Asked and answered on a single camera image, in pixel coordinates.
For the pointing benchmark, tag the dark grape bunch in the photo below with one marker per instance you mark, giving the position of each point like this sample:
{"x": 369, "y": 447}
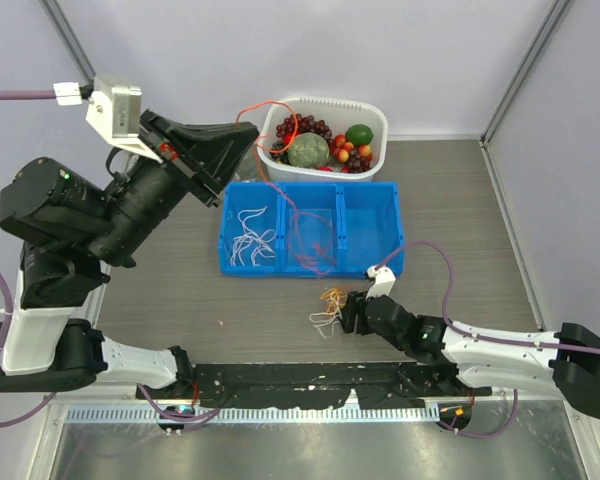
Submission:
{"x": 277, "y": 153}

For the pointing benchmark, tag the red grape bunch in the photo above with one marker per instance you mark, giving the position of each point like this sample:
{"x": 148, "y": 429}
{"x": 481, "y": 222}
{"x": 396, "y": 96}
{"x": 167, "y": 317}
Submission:
{"x": 303, "y": 124}

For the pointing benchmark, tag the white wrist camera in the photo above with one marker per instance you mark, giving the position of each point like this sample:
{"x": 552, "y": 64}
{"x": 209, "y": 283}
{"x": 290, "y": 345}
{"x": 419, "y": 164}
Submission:
{"x": 113, "y": 111}
{"x": 383, "y": 280}

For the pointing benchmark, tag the green melon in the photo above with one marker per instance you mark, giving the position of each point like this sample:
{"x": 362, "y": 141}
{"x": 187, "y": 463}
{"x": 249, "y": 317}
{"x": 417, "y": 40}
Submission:
{"x": 308, "y": 150}

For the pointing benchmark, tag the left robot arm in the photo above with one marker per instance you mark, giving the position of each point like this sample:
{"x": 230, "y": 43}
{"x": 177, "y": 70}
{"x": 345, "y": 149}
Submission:
{"x": 73, "y": 231}

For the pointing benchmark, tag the left blue bin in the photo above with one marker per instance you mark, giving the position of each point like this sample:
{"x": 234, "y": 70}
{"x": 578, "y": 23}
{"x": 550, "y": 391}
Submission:
{"x": 248, "y": 230}

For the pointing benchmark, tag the white slotted cable duct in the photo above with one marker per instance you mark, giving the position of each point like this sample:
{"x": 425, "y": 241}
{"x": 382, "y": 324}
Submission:
{"x": 349, "y": 413}

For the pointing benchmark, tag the green mango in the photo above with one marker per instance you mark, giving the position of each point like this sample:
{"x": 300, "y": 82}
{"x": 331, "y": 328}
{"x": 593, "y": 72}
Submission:
{"x": 359, "y": 134}

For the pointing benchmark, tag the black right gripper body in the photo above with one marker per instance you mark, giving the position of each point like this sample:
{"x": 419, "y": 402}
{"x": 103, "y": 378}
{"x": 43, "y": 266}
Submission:
{"x": 356, "y": 306}

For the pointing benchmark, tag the right blue bin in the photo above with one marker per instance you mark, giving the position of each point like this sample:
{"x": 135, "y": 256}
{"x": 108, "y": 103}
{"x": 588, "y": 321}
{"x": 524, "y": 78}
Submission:
{"x": 372, "y": 226}

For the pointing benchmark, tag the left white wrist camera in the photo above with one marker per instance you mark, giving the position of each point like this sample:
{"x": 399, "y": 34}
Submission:
{"x": 113, "y": 111}

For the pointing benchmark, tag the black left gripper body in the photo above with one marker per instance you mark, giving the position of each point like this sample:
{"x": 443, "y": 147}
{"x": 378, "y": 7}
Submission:
{"x": 176, "y": 159}

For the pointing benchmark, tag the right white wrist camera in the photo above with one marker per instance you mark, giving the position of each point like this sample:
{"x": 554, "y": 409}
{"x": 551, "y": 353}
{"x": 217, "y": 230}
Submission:
{"x": 383, "y": 280}

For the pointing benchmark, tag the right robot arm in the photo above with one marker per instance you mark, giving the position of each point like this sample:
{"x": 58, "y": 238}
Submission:
{"x": 564, "y": 364}

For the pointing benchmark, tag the red yellow peaches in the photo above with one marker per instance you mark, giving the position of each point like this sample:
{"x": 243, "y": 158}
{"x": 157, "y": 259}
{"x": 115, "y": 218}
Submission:
{"x": 349, "y": 158}

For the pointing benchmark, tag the white plastic basket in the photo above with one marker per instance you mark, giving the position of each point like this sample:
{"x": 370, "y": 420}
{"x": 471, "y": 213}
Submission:
{"x": 339, "y": 115}

